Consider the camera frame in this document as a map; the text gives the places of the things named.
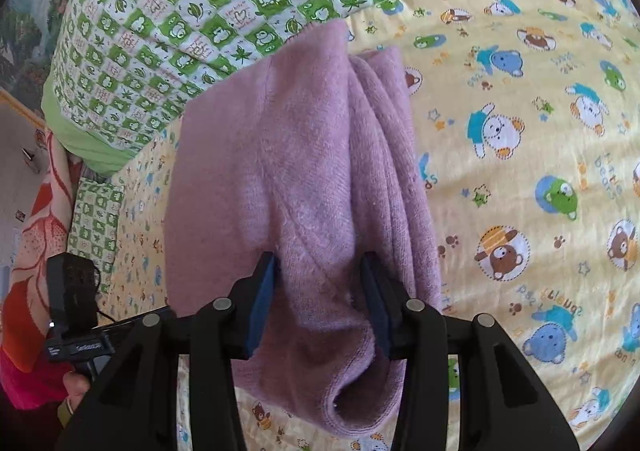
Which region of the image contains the orange floral blanket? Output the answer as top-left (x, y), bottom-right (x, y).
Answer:
top-left (0, 128), bottom-right (83, 362)

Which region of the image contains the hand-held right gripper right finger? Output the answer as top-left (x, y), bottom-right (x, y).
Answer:
top-left (359, 252), bottom-right (581, 451)

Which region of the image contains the purple knitted sweater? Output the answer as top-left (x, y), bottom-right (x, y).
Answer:
top-left (164, 21), bottom-right (444, 440)

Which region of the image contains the green checked quilt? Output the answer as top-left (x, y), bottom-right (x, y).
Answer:
top-left (40, 0), bottom-right (593, 176)

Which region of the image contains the green checked pillow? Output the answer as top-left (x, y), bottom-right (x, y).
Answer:
top-left (66, 177), bottom-right (126, 298)

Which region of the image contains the yellow bear print bedsheet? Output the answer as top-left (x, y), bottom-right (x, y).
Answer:
top-left (107, 0), bottom-right (640, 451)

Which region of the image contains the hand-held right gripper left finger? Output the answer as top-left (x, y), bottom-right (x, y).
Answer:
top-left (55, 251), bottom-right (278, 451)

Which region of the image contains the small metal wall clip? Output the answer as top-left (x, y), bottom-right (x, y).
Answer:
top-left (22, 147), bottom-right (45, 174)

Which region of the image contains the person's left hand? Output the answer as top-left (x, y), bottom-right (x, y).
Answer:
top-left (62, 372), bottom-right (92, 417)

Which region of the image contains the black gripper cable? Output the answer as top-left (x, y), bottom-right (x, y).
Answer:
top-left (92, 268), bottom-right (123, 327)

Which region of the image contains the gold framed wall picture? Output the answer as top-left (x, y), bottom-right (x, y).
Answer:
top-left (0, 0), bottom-right (68, 129)

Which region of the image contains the person's left forearm red sleeve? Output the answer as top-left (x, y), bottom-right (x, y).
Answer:
top-left (0, 341), bottom-right (71, 413)

